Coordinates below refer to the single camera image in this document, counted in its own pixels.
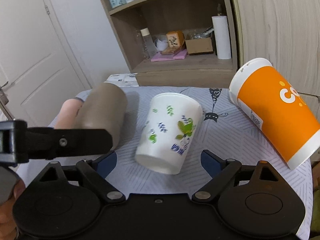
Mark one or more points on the orange paper cup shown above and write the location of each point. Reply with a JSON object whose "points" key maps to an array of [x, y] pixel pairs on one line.
{"points": [[277, 109]]}

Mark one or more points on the pink flat box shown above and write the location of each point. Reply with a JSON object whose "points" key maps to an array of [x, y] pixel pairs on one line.
{"points": [[168, 57]]}

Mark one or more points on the person's left hand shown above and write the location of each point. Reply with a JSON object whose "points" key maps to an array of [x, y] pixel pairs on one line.
{"points": [[8, 229]]}

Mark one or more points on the clear bottle beige cap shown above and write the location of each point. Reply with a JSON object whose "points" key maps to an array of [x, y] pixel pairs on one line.
{"points": [[148, 41]]}

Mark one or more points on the white paper towel roll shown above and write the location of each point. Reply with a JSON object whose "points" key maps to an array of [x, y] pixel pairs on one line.
{"points": [[222, 39]]}

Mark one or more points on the white floral paper cup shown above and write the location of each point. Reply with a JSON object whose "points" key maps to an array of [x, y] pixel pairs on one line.
{"points": [[171, 124]]}

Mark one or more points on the taupe brown cup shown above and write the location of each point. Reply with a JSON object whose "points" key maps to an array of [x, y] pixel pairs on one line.
{"points": [[104, 108]]}

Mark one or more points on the wooden shelf unit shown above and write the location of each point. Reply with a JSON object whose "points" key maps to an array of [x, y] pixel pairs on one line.
{"points": [[161, 17]]}

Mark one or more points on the white door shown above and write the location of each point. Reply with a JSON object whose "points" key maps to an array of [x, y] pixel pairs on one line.
{"points": [[38, 69]]}

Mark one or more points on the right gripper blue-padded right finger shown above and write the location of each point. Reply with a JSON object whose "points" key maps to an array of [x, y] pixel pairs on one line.
{"points": [[222, 173]]}

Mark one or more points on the small cardboard box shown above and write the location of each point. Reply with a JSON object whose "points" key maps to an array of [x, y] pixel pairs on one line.
{"points": [[199, 46]]}

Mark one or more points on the light wood wardrobe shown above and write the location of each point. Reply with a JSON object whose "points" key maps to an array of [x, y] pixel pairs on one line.
{"points": [[286, 32]]}

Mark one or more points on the white small cup on shelf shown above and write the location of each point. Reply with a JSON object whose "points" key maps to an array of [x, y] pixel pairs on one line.
{"points": [[161, 45]]}

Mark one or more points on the white purple package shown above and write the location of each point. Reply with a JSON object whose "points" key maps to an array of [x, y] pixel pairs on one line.
{"points": [[123, 80]]}

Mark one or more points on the white patterned tablecloth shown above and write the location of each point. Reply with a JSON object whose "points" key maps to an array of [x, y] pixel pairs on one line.
{"points": [[260, 203]]}

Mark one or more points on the orange floral box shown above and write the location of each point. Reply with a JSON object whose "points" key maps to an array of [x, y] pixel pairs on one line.
{"points": [[175, 39]]}

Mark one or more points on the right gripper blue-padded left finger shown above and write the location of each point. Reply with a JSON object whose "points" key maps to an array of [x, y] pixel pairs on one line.
{"points": [[93, 173]]}

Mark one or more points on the pink cup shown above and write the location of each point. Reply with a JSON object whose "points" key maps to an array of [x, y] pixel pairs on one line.
{"points": [[68, 113]]}

